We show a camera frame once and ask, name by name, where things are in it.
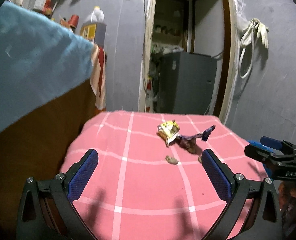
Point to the yellow green snack wrapper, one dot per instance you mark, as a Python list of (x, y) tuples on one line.
[(168, 130)]

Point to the red cup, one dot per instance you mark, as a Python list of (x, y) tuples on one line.
[(74, 21)]

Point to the brown peel scrap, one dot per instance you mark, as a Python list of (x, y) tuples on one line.
[(171, 160)]

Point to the brown wooden cabinet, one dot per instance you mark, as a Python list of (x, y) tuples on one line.
[(32, 170)]

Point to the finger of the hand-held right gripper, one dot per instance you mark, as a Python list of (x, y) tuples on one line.
[(270, 140), (258, 152)]

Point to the red white plastic bag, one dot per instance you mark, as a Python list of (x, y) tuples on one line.
[(150, 86)]

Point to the grey washing machine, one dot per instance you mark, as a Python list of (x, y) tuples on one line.
[(188, 85)]

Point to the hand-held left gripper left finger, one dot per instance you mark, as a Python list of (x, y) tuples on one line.
[(84, 175)]

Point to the wooden storage shelf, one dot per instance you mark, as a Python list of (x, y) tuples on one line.
[(169, 33)]

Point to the clear plastic bag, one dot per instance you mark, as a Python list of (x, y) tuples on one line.
[(241, 17)]

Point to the purple snack wrapper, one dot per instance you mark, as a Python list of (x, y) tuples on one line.
[(190, 140)]

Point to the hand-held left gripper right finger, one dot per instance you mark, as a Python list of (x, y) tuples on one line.
[(215, 175)]

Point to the red hanging utensil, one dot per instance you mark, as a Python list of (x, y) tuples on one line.
[(48, 6)]

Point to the blue towel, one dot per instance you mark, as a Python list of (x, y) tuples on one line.
[(30, 67)]

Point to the grey metal holder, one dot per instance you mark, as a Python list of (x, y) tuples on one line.
[(39, 0)]

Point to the wooden door frame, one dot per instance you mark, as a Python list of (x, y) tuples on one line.
[(144, 67)]

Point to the cream rubber glove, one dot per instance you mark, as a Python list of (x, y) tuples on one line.
[(249, 33), (263, 35)]

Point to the large oil bottle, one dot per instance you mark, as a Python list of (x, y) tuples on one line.
[(94, 27)]

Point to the pink checked cloth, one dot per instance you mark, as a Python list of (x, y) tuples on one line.
[(150, 192)]

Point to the orange striped towel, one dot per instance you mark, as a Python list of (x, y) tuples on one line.
[(99, 80)]

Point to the person's right hand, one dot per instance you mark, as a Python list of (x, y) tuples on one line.
[(294, 195)]

